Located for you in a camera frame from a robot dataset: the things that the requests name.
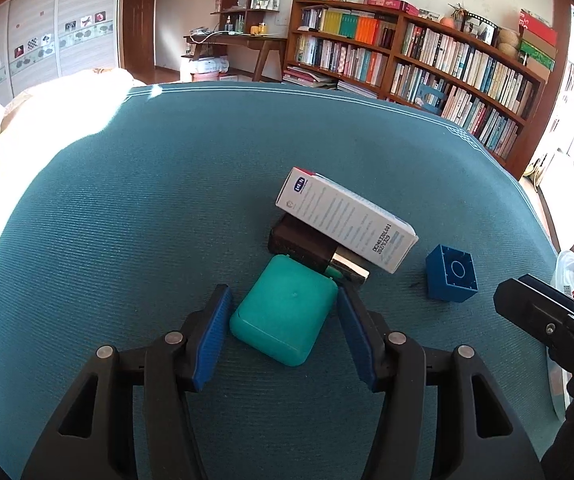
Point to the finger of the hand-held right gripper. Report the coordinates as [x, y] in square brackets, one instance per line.
[557, 294]
[522, 305]

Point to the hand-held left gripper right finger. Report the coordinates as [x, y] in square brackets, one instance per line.
[357, 340]

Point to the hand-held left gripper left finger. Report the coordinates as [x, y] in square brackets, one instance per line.
[212, 340]

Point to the teal plastic case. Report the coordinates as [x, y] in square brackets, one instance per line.
[282, 310]

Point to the teal cloth-covered desktop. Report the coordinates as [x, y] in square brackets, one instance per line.
[142, 210]

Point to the blue toy block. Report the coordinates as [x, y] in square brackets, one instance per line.
[439, 275]

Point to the dark brown box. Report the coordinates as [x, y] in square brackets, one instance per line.
[297, 242]

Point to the long white carton box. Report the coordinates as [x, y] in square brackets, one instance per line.
[347, 220]

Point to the wooden bookshelf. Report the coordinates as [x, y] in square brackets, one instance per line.
[534, 125]

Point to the small blue chair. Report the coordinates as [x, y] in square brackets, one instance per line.
[432, 99]

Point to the green box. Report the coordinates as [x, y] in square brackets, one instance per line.
[537, 55]

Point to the rows of books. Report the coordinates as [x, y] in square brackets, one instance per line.
[467, 65]

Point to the ball of twine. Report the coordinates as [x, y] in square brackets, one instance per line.
[508, 42]

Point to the large red box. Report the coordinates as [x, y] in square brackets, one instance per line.
[539, 27]

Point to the white plastic bag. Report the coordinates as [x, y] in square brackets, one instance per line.
[207, 67]

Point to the white bed blanket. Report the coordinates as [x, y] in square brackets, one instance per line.
[17, 125]

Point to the small potted plant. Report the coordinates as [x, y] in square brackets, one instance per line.
[458, 12]

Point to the wooden writing desk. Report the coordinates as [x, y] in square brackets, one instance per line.
[247, 41]

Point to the yellow cup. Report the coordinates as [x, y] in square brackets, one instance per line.
[258, 30]

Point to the brown wooden door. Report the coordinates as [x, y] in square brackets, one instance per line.
[139, 25]

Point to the flat red box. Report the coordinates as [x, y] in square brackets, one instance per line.
[392, 5]

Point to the white sliding door wardrobe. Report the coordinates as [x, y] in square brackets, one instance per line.
[32, 20]

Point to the film strip photo frame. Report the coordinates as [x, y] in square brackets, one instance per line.
[482, 27]

